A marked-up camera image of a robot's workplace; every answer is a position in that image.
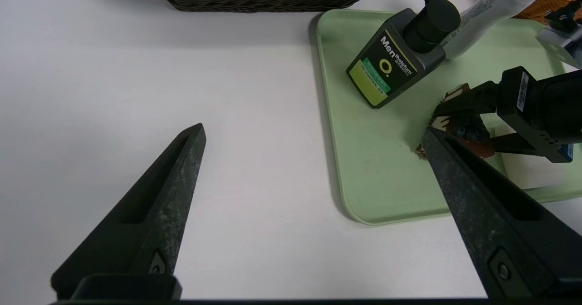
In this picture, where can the white spray bottle silver cap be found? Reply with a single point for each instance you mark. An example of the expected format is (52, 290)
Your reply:
(491, 9)

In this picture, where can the light green plastic tray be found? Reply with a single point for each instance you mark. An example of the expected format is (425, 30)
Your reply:
(377, 159)

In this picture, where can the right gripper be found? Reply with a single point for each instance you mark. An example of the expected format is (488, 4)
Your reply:
(554, 109)

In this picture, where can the black pump bottle green label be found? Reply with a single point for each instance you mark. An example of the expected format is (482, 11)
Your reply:
(391, 68)

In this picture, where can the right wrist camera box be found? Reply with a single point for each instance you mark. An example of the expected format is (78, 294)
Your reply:
(561, 48)

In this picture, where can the white soap bar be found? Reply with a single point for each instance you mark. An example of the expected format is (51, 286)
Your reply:
(527, 173)

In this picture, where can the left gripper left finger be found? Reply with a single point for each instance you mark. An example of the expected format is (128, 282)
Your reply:
(150, 223)

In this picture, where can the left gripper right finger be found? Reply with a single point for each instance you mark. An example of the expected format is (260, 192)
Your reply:
(500, 237)

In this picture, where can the chocolate blueberry cake slice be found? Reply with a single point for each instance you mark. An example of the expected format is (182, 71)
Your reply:
(477, 147)

